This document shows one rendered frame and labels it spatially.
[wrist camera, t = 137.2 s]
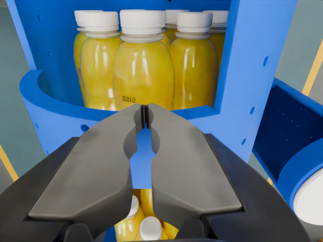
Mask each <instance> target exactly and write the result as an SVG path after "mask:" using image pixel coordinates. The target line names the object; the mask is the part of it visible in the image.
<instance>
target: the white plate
mask: <svg viewBox="0 0 323 242"><path fill-rule="evenodd" d="M293 209H294V211H295V213H296V215H297V216H298V217H299V218H300V219H301V220H303V221H305V222H308V223H310V224H315V225H323V168H321V169H320V170H318V171H317V172H315V173H314V174H313V175H311V176H310V177H309V178H308V179H307V180H306V181H305V182H304V183H303V184H302V185H301V186H300V188H299V189H298V191H297V193H296V195H295V197H294V201H293Z"/></svg>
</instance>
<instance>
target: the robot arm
mask: <svg viewBox="0 0 323 242"><path fill-rule="evenodd" d="M146 119H147V129H150V131H151V145H152V151H153V152H154V153H155V154H156V156H155V157H154V158H153V159H152V161H151V183H152V205H153V212H154V214H155V215H156V216H157V217H158V218H160V219H161V220H163V221H165V222H167V223H168V224H170V225H172V226H174V227H176V228H177V229H179V231H178V233H177V235H176V237H175V239H169V240H149V241H127V242H312V240H311V239H310V237H309V235H308V233H307V232H306V230H305V229H304V227H303V225H302V224H301V222H300V221H299V219H298V218H297V216H296V215H295V213H294V212H293V210H292V209H291V208H290V206H289V205H288V204H287V203H286V201H285V200H284V199H283V198H282V196H281V195H280V194H279V193H278V192H277V191H276V189H274V188H273V187H272V186H271V185H270V183H269V182H268V181H267V180H266V179H264V178H263V177H262V176H261V175H260V174H259V173H258V172H257V171H256V170H255V169H254V168H252V167H251V166H250V165H249V164H248V163H246V162H245V161H244V160H243V159H242V158H240V157H239V156H238V155H237V154H236V153H234V152H233V151H232V150H231V149H230V148H228V147H227V146H226V145H225V144H223V143H222V142H221V141H220V140H219V139H217V138H216V137H215V136H214V135H213V134H211V133H203V132H202V131H201V130H200V129H199V128H198V127H196V126H195V125H194V124H192V123H191V122H189V121H188V120H186V119H185V118H183V117H181V116H179V115H177V114H175V113H173V112H171V111H169V110H167V109H165V108H163V107H161V106H159V105H157V104H155V103H150V104H147V105H141V104H138V103H136V104H133V105H131V106H129V107H127V108H125V109H123V110H121V111H119V112H117V113H115V114H113V115H111V116H109V117H107V118H105V119H103V120H102V121H100V122H98V123H97V124H95V125H94V126H92V127H91V128H90V129H88V130H87V131H86V132H85V133H83V134H82V135H81V136H80V137H71V138H70V139H69V140H68V141H66V142H65V143H64V144H62V145H61V146H60V147H58V148H57V149H56V150H54V151H53V152H52V153H51V154H49V155H48V156H47V157H45V158H44V159H43V160H42V161H40V162H39V163H38V164H36V165H35V166H34V167H33V168H31V169H30V170H29V171H28V172H26V173H25V174H24V175H22V176H21V177H20V178H18V179H17V180H16V181H15V182H13V183H12V184H11V185H10V186H9V187H8V188H6V189H5V190H4V191H3V192H2V193H1V194H0V242H104V239H105V235H106V231H107V229H109V228H110V227H112V226H114V225H115V224H117V223H119V222H120V221H122V220H124V219H125V218H126V217H127V216H128V215H129V213H130V210H131V204H132V197H133V184H132V175H131V167H130V158H131V157H132V156H133V154H134V153H135V152H136V151H137V134H138V133H139V132H140V131H141V130H142V129H144V128H145V120H146Z"/></svg>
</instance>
